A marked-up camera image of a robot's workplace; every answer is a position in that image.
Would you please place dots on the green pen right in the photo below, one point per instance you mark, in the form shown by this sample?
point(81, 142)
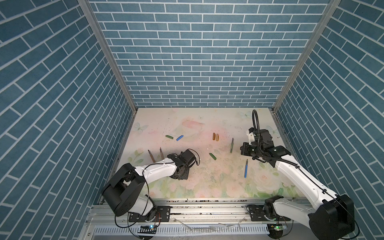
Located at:
point(232, 146)

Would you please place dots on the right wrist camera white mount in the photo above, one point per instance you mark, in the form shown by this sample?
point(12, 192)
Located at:
point(251, 136)

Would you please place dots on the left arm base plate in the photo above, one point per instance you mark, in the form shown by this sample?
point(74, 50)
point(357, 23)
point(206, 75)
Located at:
point(158, 214)

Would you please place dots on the aluminium mounting rail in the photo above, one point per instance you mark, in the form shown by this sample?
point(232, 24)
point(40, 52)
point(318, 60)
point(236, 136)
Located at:
point(207, 212)

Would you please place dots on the white perforated cable tray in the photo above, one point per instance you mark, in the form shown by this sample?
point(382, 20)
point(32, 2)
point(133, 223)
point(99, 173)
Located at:
point(185, 230)

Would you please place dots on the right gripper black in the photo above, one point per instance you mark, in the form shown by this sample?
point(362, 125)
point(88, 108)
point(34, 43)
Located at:
point(243, 150)

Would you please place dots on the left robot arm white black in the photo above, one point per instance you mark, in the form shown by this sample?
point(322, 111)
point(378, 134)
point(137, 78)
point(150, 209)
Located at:
point(127, 192)

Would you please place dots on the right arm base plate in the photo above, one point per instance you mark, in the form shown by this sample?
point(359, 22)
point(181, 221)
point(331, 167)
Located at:
point(257, 214)

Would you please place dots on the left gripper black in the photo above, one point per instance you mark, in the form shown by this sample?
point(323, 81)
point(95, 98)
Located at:
point(186, 176)

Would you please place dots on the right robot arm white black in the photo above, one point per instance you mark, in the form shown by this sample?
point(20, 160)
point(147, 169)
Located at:
point(330, 217)

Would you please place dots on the blue pen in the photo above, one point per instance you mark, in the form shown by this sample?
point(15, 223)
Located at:
point(246, 169)

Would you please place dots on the brown pen left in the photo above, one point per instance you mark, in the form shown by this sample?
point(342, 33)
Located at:
point(152, 157)

